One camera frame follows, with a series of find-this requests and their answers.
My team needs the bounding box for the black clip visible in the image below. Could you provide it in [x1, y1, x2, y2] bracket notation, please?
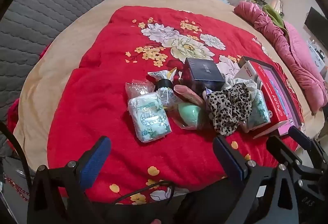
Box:
[155, 78, 175, 91]

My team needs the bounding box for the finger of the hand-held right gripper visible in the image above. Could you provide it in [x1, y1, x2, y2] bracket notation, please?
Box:
[289, 127, 327, 163]
[266, 135, 303, 165]

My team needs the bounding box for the yellow white snack packet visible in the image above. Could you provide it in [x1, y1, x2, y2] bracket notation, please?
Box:
[147, 67, 180, 112]

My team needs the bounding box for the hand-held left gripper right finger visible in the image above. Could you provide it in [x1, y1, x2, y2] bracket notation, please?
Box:
[213, 135, 299, 224]

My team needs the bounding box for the beige bed sheet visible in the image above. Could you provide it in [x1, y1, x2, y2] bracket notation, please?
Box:
[13, 0, 321, 171]

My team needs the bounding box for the leopard print scrunchie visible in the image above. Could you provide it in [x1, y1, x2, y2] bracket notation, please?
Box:
[206, 84, 253, 136]

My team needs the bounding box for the green makeup sponge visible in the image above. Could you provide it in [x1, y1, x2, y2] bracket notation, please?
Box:
[170, 101, 209, 132]

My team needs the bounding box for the red bead string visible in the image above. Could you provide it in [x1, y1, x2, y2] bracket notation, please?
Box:
[4, 173, 31, 201]

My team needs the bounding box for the red box with pink inside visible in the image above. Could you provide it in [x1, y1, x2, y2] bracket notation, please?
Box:
[239, 56, 304, 140]

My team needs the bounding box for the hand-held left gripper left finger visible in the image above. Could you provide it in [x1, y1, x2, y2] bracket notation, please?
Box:
[27, 136, 113, 224]

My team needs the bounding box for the black cable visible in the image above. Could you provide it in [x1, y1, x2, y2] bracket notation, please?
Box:
[0, 122, 32, 189]

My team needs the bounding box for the white carton with red print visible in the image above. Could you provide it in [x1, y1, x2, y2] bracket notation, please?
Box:
[234, 58, 263, 91]

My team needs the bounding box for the dark blue box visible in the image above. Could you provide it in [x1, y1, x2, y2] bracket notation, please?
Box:
[183, 57, 226, 94]

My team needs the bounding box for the clear plastic bag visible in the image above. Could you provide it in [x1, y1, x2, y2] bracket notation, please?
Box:
[125, 79, 155, 103]

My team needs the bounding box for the pink quilt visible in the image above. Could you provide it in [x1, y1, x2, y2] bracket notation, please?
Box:
[234, 1, 328, 114]

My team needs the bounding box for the pink packet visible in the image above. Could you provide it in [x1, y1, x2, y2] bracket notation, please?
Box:
[174, 84, 205, 109]

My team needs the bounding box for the green cloth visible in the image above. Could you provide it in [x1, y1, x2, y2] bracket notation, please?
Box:
[261, 4, 286, 30]

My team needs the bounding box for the green white tissue pack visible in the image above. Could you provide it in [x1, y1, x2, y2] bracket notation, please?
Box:
[242, 91, 269, 132]
[128, 93, 172, 143]

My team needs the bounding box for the black television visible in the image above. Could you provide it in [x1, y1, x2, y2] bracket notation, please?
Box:
[304, 7, 328, 42]

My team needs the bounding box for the red floral blanket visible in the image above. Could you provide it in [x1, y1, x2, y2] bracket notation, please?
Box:
[47, 6, 305, 205]

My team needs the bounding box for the grey quilted headboard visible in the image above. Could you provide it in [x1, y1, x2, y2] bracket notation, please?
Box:
[0, 0, 126, 158]

